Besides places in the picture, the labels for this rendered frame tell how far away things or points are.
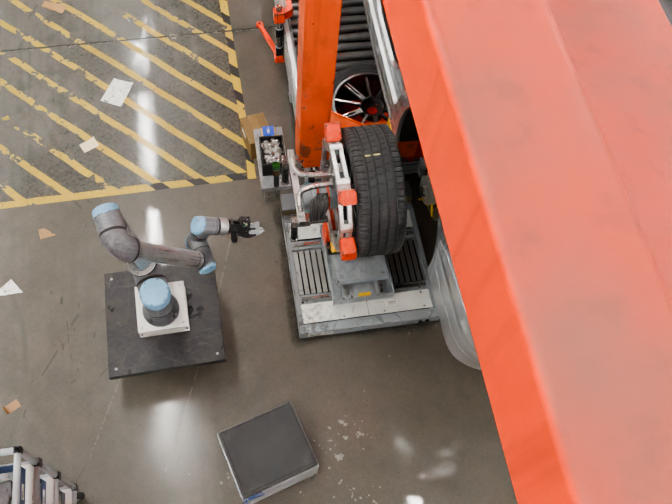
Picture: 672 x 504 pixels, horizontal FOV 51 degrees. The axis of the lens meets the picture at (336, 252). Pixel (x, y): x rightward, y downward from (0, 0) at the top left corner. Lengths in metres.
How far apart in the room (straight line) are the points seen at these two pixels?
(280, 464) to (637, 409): 3.23
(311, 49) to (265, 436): 1.87
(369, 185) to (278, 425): 1.28
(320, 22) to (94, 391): 2.31
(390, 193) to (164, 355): 1.47
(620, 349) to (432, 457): 3.62
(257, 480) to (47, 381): 1.36
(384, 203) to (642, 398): 2.92
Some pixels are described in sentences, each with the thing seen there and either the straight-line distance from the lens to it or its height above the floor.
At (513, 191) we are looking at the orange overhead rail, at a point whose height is 3.51.
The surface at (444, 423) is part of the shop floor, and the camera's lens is 4.11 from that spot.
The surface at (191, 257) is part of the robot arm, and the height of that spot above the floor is 0.86.
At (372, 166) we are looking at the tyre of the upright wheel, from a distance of 3.32.
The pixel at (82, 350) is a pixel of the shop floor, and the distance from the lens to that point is 4.28.
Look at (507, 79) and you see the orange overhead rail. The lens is 0.53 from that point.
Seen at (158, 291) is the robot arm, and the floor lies 0.65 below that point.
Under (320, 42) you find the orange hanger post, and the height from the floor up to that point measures 1.51.
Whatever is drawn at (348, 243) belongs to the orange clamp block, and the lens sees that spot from 3.43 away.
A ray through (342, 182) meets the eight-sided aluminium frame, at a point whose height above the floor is 1.12.
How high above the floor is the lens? 3.89
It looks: 62 degrees down
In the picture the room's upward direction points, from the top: 8 degrees clockwise
